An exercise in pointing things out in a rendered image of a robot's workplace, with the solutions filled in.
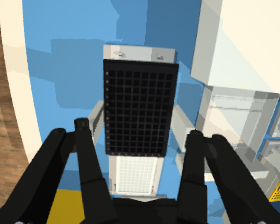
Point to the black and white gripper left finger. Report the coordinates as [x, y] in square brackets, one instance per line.
[31, 200]

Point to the beige rectangular plate with corner posts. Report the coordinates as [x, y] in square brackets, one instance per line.
[123, 52]

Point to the dark blue open bin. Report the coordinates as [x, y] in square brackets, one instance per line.
[276, 205]

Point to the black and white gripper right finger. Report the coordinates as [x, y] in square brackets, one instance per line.
[243, 199]

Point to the yellow open-top bin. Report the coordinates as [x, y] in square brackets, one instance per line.
[67, 208]

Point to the blue work mat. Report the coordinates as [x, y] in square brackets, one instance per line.
[64, 47]

